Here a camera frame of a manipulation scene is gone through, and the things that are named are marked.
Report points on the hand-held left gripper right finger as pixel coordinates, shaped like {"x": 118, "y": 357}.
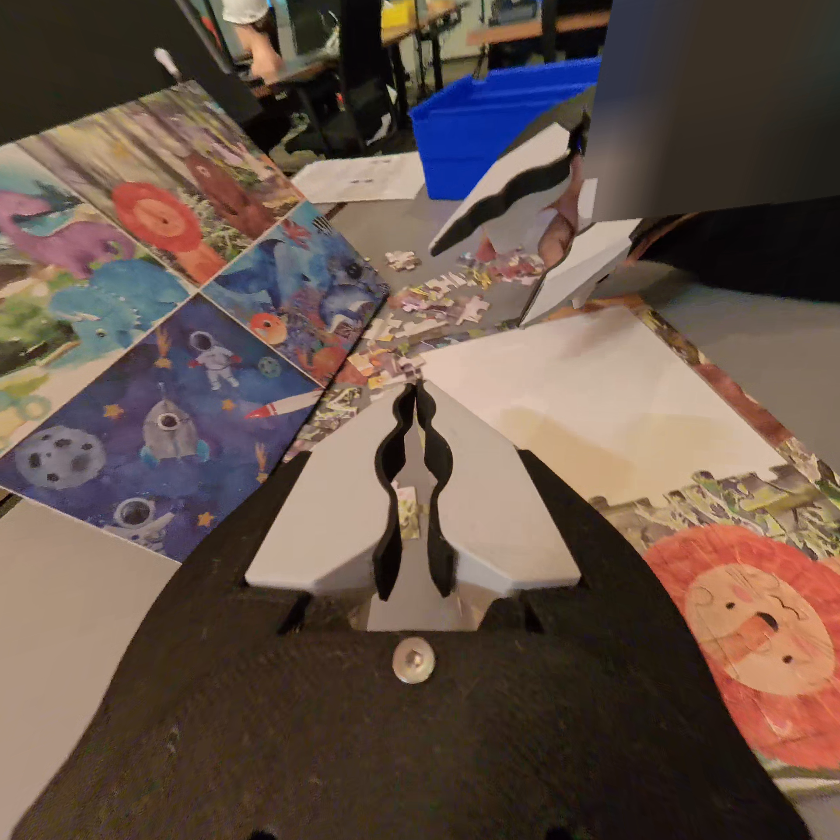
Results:
{"x": 505, "y": 525}

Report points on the blue bin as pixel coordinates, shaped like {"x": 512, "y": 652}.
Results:
{"x": 492, "y": 131}

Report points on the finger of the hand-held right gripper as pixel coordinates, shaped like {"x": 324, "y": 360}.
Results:
{"x": 518, "y": 170}
{"x": 584, "y": 262}

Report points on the black panel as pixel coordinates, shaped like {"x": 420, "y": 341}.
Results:
{"x": 65, "y": 52}

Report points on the person's right hand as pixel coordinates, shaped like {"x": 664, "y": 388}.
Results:
{"x": 561, "y": 233}

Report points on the wooden workbench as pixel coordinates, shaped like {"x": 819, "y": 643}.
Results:
{"x": 433, "y": 23}
{"x": 525, "y": 29}

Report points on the person's right forearm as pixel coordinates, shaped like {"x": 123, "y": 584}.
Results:
{"x": 754, "y": 262}

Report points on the illustrated puzzle box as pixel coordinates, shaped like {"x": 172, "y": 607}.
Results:
{"x": 164, "y": 394}

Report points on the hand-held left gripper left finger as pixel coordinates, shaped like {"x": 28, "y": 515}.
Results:
{"x": 321, "y": 525}

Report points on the pile of puzzle pieces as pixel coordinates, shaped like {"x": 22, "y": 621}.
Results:
{"x": 453, "y": 308}

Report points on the puzzle tray with printed frame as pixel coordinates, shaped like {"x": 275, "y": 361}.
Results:
{"x": 590, "y": 394}

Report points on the white paper sheet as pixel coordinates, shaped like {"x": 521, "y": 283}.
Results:
{"x": 361, "y": 177}

